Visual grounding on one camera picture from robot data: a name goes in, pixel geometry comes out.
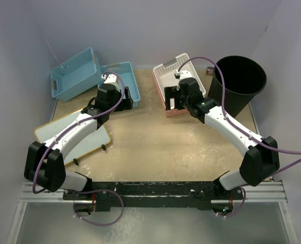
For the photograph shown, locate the white perforated basket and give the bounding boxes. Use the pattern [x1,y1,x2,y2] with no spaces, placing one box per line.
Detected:
[153,53,206,101]

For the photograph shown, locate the pink perforated basket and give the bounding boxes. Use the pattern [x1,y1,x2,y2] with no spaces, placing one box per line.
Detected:
[153,72,188,117]

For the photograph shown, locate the shallow blue perforated basket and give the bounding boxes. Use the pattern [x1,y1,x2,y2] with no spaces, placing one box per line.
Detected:
[101,62,140,108]

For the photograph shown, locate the tall blue perforated basket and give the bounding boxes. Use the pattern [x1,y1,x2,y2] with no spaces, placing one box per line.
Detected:
[50,47,102,102]

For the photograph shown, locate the large black bucket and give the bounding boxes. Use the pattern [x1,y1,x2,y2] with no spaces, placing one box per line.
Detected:
[207,56,267,117]

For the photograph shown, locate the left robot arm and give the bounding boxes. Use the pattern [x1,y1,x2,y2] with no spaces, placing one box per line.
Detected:
[24,84,133,199]

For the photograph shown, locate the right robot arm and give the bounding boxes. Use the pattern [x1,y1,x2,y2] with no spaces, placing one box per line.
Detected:
[164,78,280,199]

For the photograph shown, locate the pink marker pen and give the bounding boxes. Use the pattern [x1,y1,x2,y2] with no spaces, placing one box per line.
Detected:
[206,67,214,76]

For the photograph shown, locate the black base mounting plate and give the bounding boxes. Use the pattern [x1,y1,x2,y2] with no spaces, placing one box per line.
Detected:
[63,181,244,212]

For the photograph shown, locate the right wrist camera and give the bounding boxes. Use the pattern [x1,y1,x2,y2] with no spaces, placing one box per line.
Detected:
[174,70,193,80]

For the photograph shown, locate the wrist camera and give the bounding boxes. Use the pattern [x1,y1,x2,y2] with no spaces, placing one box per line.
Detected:
[174,70,193,80]
[101,74,121,91]

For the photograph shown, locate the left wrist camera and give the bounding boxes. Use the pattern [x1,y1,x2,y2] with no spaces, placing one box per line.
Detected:
[101,74,121,91]

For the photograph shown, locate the whiteboard with yellow frame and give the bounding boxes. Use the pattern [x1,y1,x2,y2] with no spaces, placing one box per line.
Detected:
[34,110,111,165]

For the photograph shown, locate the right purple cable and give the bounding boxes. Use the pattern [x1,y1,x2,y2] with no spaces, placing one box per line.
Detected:
[176,56,301,218]

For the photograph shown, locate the purple cable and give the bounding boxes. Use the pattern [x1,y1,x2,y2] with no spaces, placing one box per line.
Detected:
[176,56,301,218]
[32,71,125,226]

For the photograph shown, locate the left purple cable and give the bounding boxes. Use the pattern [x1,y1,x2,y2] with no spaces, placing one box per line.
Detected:
[32,71,125,226]

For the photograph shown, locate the aluminium frame rail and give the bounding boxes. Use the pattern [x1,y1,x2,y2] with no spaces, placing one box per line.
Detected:
[5,180,298,244]

